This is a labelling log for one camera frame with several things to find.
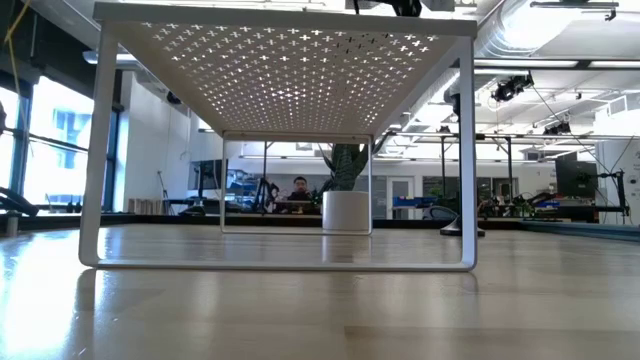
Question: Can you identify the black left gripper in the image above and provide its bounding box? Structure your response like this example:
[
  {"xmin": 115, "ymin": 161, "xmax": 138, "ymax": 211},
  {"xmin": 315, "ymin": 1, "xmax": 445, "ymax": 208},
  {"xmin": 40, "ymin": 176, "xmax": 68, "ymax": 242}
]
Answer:
[{"xmin": 382, "ymin": 0, "xmax": 424, "ymax": 18}]

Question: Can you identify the long ceiling light bar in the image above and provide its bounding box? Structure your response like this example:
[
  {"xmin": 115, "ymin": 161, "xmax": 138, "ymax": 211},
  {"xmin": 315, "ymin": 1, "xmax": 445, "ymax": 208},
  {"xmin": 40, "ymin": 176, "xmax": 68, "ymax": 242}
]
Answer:
[{"xmin": 473, "ymin": 58, "xmax": 640, "ymax": 70}]

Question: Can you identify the white perforated metal shelf riser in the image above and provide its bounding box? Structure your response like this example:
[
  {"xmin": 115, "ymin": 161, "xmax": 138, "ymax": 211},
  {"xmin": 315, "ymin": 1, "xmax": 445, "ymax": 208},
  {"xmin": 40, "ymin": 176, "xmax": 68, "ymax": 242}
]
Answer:
[{"xmin": 78, "ymin": 2, "xmax": 479, "ymax": 274}]

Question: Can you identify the green snake plant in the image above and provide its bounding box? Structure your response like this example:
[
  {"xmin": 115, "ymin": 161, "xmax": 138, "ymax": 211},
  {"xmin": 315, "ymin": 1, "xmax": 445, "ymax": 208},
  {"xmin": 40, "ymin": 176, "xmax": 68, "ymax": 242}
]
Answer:
[{"xmin": 319, "ymin": 143, "xmax": 374, "ymax": 192}]

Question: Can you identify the ceiling track light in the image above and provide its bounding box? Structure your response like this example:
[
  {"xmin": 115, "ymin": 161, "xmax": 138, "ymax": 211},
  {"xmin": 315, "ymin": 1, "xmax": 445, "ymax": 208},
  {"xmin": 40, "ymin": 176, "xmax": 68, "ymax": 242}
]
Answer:
[{"xmin": 529, "ymin": 0, "xmax": 621, "ymax": 11}]

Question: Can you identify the white door with window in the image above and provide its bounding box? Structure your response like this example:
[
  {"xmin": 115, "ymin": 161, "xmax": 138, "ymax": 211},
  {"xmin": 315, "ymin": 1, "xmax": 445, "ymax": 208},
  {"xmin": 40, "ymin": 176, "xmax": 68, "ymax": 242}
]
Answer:
[{"xmin": 386, "ymin": 175, "xmax": 416, "ymax": 220}]

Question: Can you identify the blue storage bin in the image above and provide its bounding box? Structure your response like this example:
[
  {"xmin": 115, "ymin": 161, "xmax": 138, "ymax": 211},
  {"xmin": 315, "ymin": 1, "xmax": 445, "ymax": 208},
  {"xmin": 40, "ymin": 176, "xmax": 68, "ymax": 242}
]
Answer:
[{"xmin": 392, "ymin": 195, "xmax": 437, "ymax": 209}]

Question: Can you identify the grey chair backrest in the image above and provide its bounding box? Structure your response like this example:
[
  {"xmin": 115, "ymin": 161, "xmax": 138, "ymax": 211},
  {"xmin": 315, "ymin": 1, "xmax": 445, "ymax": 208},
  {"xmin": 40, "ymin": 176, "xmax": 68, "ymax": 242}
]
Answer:
[{"xmin": 422, "ymin": 205, "xmax": 459, "ymax": 222}]

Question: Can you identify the person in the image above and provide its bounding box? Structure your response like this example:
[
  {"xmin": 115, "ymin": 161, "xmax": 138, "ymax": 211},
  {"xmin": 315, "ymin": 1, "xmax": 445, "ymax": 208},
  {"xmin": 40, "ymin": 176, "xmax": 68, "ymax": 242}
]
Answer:
[{"xmin": 287, "ymin": 175, "xmax": 314, "ymax": 203}]

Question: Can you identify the white cylindrical plant pot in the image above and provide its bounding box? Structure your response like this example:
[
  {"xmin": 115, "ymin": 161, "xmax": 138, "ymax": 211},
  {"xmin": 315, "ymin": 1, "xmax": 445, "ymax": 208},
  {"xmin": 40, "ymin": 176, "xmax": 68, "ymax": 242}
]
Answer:
[{"xmin": 322, "ymin": 190, "xmax": 371, "ymax": 232}]

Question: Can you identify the black tripod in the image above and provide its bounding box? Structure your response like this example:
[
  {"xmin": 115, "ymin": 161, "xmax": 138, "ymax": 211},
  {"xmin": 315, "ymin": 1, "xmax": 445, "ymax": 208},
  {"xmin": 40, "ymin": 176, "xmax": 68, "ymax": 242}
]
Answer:
[{"xmin": 252, "ymin": 177, "xmax": 281, "ymax": 214}]

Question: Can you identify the black computer monitor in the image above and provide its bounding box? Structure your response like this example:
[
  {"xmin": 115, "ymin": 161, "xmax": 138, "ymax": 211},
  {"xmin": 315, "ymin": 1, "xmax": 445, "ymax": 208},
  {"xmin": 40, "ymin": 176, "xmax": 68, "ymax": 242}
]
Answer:
[{"xmin": 555, "ymin": 159, "xmax": 599, "ymax": 200}]

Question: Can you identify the black slanted bar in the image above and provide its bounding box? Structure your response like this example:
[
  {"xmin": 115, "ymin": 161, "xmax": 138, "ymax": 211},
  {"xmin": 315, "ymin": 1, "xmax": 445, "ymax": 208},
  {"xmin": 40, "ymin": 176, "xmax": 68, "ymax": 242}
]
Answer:
[{"xmin": 0, "ymin": 186, "xmax": 39, "ymax": 217}]

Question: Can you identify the silver ventilation duct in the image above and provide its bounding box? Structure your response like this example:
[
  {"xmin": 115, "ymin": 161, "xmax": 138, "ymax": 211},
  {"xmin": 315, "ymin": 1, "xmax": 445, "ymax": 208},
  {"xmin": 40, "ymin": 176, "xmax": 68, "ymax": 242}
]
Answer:
[{"xmin": 444, "ymin": 0, "xmax": 609, "ymax": 101}]

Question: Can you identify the black metal rig frame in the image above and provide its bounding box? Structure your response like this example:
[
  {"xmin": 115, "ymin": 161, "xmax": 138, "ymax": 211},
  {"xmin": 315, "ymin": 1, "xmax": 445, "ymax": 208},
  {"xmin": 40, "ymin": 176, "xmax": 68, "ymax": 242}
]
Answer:
[{"xmin": 437, "ymin": 132, "xmax": 516, "ymax": 201}]

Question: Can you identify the dark wall monitor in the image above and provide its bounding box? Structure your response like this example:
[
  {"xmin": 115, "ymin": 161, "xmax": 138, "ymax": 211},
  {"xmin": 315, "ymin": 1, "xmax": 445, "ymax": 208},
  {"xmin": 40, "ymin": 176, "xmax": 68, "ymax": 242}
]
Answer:
[{"xmin": 188, "ymin": 159, "xmax": 229, "ymax": 191}]

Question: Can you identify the yellow cable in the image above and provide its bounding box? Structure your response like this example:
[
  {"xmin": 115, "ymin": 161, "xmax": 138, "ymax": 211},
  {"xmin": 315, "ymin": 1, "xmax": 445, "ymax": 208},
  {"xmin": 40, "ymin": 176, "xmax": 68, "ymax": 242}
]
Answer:
[{"xmin": 0, "ymin": 0, "xmax": 32, "ymax": 131}]

